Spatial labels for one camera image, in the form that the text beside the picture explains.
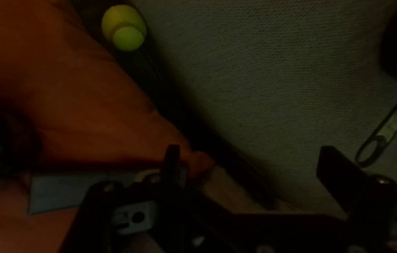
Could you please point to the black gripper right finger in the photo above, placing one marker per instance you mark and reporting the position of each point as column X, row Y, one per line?
column 342, row 181

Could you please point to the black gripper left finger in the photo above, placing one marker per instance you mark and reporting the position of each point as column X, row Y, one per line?
column 171, row 164

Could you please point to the orange pillow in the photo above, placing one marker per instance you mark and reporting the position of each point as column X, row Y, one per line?
column 76, row 103

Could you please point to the black key fob with opener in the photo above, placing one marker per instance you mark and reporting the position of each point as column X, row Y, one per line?
column 396, row 120

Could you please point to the pale blue rectangular label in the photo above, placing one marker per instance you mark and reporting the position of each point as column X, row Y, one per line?
column 66, row 192

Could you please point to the beige fabric sofa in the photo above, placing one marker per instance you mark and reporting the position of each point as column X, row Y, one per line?
column 254, row 85

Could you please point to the yellow-green ball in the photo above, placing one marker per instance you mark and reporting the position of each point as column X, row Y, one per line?
column 123, row 29

